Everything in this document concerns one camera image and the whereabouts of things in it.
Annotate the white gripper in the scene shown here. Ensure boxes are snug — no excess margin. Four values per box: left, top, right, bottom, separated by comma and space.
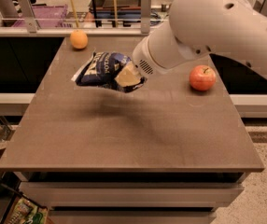
115, 37, 167, 87

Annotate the blue Kettle chip bag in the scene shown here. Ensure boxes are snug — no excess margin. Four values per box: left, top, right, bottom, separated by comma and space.
72, 52, 147, 93

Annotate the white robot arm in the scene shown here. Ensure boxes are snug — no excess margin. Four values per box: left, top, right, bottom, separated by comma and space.
115, 0, 267, 87

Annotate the orange fruit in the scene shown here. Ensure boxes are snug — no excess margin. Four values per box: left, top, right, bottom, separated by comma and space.
70, 30, 88, 49

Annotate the red apple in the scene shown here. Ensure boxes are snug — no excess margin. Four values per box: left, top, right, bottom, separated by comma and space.
189, 65, 216, 91

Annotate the orange and blue cart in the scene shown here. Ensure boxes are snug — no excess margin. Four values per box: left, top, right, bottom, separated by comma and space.
86, 0, 171, 28

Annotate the purple plastic crate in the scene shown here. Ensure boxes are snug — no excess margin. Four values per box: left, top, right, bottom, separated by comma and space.
13, 5, 67, 28

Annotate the yellow pole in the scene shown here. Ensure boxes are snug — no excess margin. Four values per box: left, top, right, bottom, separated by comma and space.
70, 0, 79, 28

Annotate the upper grey drawer front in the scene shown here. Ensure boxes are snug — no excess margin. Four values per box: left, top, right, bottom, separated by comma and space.
20, 182, 244, 208

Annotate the snack box on floor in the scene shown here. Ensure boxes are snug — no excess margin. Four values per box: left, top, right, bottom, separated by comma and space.
1, 197, 55, 224

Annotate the middle metal railing post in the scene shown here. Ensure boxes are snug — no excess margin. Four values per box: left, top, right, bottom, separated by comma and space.
141, 0, 151, 34

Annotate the left metal railing post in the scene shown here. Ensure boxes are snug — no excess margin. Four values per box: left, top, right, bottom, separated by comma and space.
18, 0, 38, 33

